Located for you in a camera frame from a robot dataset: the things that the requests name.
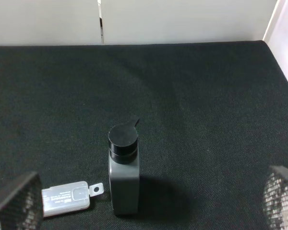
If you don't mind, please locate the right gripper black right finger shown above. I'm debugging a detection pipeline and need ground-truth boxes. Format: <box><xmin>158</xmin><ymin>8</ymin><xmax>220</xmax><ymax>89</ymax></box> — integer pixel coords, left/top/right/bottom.
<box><xmin>263</xmin><ymin>166</ymin><xmax>288</xmax><ymax>230</ymax></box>

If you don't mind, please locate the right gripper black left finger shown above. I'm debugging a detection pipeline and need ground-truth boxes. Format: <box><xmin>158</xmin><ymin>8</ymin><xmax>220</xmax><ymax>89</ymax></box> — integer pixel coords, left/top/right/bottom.
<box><xmin>0</xmin><ymin>172</ymin><xmax>43</xmax><ymax>230</ymax></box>

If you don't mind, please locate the grey flat plastic case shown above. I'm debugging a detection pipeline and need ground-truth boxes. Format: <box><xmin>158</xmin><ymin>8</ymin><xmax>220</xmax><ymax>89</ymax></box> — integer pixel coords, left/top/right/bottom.
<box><xmin>42</xmin><ymin>181</ymin><xmax>104</xmax><ymax>218</ymax></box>

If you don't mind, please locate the grey bottle with black cap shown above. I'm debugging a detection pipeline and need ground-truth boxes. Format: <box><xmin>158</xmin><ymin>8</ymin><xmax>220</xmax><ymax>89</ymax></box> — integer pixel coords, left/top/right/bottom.
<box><xmin>108</xmin><ymin>116</ymin><xmax>140</xmax><ymax>216</ymax></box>

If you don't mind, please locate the black tablecloth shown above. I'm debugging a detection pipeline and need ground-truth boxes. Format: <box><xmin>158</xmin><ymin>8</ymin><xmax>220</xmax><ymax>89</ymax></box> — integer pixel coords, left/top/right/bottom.
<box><xmin>0</xmin><ymin>41</ymin><xmax>288</xmax><ymax>230</ymax></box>

